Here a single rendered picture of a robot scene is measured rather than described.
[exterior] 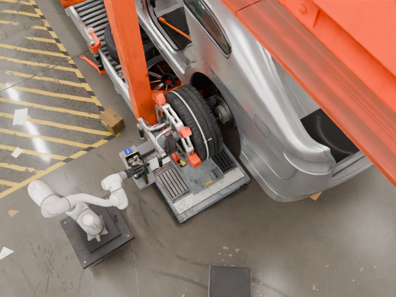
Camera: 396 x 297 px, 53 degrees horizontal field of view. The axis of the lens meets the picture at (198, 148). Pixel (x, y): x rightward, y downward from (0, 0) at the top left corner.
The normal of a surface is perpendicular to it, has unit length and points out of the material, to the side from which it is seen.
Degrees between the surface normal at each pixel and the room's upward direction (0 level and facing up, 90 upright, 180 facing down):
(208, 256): 0
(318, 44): 0
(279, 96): 20
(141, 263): 0
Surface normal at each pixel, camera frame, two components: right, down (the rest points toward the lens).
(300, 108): 0.16, -0.22
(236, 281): -0.01, -0.48
